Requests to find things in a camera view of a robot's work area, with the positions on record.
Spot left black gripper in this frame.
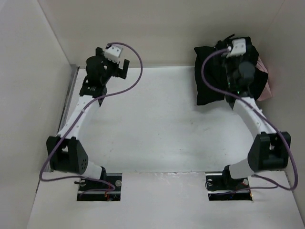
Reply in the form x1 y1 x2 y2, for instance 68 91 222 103
97 48 128 84

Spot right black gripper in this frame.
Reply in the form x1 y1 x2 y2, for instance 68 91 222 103
214 45 252 88

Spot black trousers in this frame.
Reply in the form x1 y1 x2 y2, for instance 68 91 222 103
194 34 268 106

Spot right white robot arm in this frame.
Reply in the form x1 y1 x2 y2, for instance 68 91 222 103
216 37 291 189

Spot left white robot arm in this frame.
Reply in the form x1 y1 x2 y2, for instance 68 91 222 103
46 45 129 190

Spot pink trousers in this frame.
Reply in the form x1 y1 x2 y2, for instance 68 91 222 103
256 57 273 101

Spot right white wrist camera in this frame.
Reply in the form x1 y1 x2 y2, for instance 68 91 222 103
226 38 246 58

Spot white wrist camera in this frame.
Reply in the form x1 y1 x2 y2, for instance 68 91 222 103
104 44 123 64
226 38 246 58

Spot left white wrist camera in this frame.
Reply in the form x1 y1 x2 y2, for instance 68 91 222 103
104 44 123 64

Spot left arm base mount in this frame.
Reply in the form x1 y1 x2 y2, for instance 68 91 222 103
74 173 122 202

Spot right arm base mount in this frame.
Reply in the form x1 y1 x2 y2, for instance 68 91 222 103
205 172 252 201

